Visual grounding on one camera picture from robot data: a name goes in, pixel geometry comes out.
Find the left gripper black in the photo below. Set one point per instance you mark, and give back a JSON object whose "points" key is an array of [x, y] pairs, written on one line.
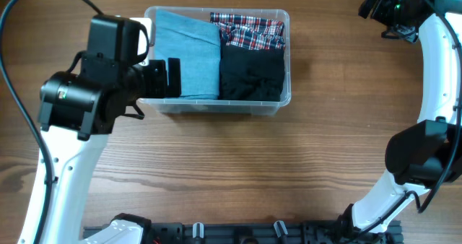
{"points": [[159, 88]]}

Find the light blue cloth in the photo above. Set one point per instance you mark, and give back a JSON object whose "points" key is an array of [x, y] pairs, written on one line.
{"points": [[197, 45]]}

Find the clear plastic storage container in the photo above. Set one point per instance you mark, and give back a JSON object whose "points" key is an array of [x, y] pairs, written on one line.
{"points": [[257, 108]]}

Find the black cloth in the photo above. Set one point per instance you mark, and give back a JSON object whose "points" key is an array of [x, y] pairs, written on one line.
{"points": [[250, 75]]}

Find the red plaid cloth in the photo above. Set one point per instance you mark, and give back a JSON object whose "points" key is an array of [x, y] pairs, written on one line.
{"points": [[252, 33]]}

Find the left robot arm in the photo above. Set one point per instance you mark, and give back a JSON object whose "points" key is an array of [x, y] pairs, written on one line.
{"points": [[78, 112]]}

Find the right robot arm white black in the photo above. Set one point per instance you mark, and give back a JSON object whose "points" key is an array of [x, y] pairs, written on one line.
{"points": [[426, 155]]}

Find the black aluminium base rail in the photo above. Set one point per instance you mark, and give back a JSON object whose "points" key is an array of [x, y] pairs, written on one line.
{"points": [[310, 232]]}

